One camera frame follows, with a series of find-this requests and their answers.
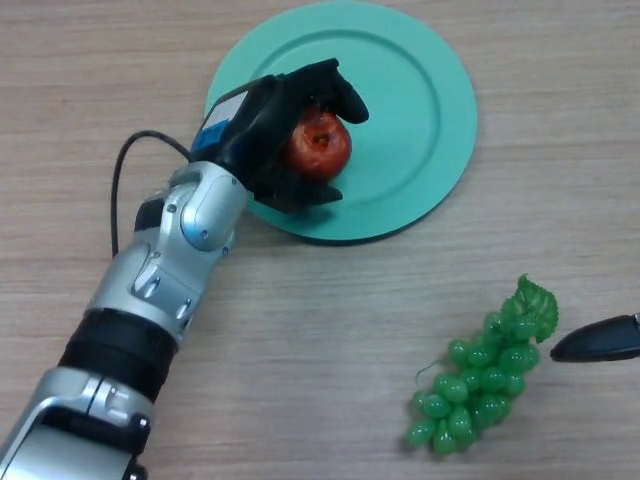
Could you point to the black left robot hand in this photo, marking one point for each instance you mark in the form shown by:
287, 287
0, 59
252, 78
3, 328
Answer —
255, 125

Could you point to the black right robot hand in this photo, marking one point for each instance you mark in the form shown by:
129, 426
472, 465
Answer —
600, 342

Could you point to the red apple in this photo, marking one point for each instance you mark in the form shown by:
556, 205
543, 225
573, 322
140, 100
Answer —
320, 147

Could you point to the green round plate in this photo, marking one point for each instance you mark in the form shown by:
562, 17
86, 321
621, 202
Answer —
400, 125

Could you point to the green plastic grape bunch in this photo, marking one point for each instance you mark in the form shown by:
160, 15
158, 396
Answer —
480, 380

